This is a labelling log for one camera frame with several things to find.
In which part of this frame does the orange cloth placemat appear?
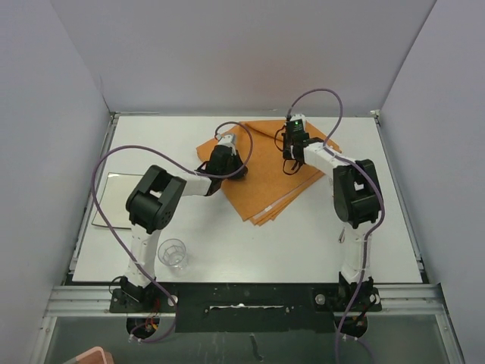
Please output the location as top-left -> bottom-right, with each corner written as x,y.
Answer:
195,120 -> 342,227

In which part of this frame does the white square plate black rim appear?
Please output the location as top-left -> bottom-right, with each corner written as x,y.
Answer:
99,172 -> 142,230

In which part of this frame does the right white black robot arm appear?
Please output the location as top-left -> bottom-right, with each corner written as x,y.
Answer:
282,115 -> 385,310

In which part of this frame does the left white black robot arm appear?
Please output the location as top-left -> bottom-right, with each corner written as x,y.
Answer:
120,142 -> 248,312

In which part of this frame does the clear plastic cup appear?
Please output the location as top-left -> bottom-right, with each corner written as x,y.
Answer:
158,238 -> 189,275

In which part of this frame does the pink box corner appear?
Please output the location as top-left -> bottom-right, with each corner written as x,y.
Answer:
64,347 -> 114,364

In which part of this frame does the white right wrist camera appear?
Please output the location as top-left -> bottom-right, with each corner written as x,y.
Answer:
286,114 -> 306,122

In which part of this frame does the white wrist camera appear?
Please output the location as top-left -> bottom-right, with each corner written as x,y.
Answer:
286,114 -> 306,122
215,133 -> 236,150

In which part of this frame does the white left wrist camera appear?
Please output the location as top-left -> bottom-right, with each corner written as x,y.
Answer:
215,133 -> 236,150

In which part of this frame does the aluminium left side rail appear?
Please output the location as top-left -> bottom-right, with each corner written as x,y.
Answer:
67,112 -> 119,275

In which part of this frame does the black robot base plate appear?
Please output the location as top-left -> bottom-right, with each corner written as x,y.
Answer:
109,283 -> 382,339

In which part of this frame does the aluminium right side rail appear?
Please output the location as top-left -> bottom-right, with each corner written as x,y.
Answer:
370,109 -> 430,284

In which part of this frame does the aluminium front frame rail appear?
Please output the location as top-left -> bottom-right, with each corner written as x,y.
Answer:
44,284 -> 446,317

